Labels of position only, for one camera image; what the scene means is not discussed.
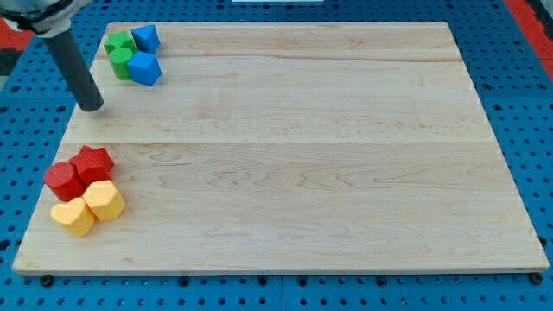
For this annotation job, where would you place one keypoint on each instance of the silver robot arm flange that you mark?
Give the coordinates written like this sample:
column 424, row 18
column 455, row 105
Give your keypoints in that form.
column 45, row 18

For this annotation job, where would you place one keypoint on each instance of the blue cube block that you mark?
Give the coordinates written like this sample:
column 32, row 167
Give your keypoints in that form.
column 144, row 68

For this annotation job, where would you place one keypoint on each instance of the light wooden board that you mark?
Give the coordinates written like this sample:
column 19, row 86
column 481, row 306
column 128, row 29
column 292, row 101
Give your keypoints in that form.
column 356, row 148

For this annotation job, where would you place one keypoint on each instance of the blue triangular block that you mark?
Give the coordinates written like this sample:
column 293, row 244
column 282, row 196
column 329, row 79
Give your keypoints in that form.
column 146, row 38

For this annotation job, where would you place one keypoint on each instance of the yellow hexagon block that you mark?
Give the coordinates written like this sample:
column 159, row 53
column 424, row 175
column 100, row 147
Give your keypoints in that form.
column 104, row 199

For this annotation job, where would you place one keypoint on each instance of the red star block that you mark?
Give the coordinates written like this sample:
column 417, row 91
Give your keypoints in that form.
column 92, row 164

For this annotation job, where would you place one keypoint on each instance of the green cylinder block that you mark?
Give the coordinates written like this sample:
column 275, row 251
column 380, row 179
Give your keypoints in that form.
column 119, row 58

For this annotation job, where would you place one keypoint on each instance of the green star block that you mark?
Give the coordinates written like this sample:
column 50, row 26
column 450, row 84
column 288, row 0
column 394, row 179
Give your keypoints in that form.
column 119, row 40

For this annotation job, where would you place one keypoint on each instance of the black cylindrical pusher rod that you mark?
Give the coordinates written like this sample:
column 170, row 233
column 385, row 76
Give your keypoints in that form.
column 74, row 70

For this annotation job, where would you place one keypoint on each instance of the yellow heart block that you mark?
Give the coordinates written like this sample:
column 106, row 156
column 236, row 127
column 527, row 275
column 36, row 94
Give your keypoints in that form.
column 74, row 216

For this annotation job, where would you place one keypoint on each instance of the red cylinder block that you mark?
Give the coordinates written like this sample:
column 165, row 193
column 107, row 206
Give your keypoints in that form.
column 63, row 180

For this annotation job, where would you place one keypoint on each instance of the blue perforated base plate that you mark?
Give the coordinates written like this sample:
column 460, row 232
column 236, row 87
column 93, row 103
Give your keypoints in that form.
column 509, row 76

